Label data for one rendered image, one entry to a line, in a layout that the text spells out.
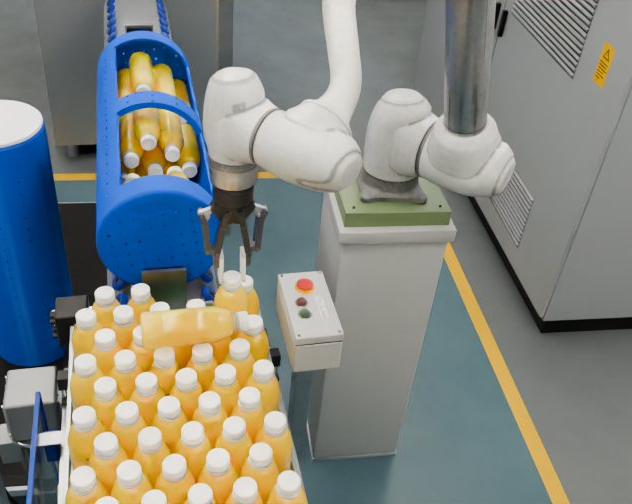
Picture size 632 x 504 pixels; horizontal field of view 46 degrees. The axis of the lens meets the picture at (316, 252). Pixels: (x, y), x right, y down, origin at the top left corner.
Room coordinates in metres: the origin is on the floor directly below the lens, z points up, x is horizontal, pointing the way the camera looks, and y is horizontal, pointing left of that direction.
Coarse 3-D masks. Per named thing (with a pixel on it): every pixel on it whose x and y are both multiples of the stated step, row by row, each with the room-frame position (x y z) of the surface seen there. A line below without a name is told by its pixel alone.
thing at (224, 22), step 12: (216, 0) 2.80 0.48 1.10; (228, 0) 2.76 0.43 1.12; (216, 12) 2.80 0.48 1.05; (228, 12) 2.76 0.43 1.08; (216, 24) 2.80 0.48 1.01; (228, 24) 2.76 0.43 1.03; (216, 36) 2.80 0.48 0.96; (228, 36) 2.76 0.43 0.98; (216, 48) 2.80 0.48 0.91; (228, 48) 2.76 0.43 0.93; (216, 60) 2.80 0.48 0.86; (228, 60) 2.76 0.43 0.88; (228, 228) 2.76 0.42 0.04
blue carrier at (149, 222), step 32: (128, 32) 2.12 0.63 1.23; (128, 64) 2.11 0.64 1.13; (128, 96) 1.72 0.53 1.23; (160, 96) 1.73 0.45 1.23; (192, 96) 1.92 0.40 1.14; (96, 192) 1.43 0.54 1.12; (128, 192) 1.30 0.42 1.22; (160, 192) 1.30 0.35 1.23; (192, 192) 1.34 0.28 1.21; (96, 224) 1.31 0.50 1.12; (128, 224) 1.28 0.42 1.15; (160, 224) 1.30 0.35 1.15; (192, 224) 1.32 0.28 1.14; (128, 256) 1.28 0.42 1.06; (160, 256) 1.30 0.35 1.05; (192, 256) 1.32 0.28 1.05
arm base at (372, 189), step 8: (360, 176) 1.72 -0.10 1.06; (368, 176) 1.68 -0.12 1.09; (360, 184) 1.69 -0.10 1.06; (368, 184) 1.67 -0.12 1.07; (376, 184) 1.65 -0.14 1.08; (384, 184) 1.65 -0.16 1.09; (392, 184) 1.65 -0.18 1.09; (400, 184) 1.65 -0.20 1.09; (408, 184) 1.66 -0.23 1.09; (416, 184) 1.69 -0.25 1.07; (360, 192) 1.67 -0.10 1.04; (368, 192) 1.64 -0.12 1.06; (376, 192) 1.64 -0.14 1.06; (384, 192) 1.64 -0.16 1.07; (392, 192) 1.64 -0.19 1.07; (400, 192) 1.65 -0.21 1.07; (408, 192) 1.66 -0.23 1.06; (416, 192) 1.67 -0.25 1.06; (368, 200) 1.62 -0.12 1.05; (376, 200) 1.63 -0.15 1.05; (384, 200) 1.63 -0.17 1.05; (392, 200) 1.64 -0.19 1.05; (400, 200) 1.64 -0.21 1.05; (408, 200) 1.64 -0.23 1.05; (416, 200) 1.65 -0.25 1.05; (424, 200) 1.65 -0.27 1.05
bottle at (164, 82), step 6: (156, 66) 2.08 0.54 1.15; (162, 66) 2.08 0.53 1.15; (168, 66) 2.10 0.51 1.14; (156, 72) 2.04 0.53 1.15; (162, 72) 2.03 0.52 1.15; (168, 72) 2.05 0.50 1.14; (156, 78) 2.00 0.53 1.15; (162, 78) 2.00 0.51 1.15; (168, 78) 2.01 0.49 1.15; (156, 84) 1.97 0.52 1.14; (162, 84) 1.96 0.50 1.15; (168, 84) 1.97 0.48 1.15; (156, 90) 1.94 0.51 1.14; (162, 90) 1.94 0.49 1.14; (168, 90) 1.95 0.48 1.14; (174, 90) 1.97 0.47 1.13
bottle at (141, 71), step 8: (136, 56) 2.05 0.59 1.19; (144, 56) 2.05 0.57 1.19; (136, 64) 1.99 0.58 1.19; (144, 64) 2.00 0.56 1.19; (152, 64) 2.06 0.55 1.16; (136, 72) 1.95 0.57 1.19; (144, 72) 1.95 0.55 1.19; (152, 72) 1.99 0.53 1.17; (136, 80) 1.92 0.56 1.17; (144, 80) 1.92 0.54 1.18; (152, 80) 1.94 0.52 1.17; (136, 88) 1.90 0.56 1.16; (152, 88) 1.93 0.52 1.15
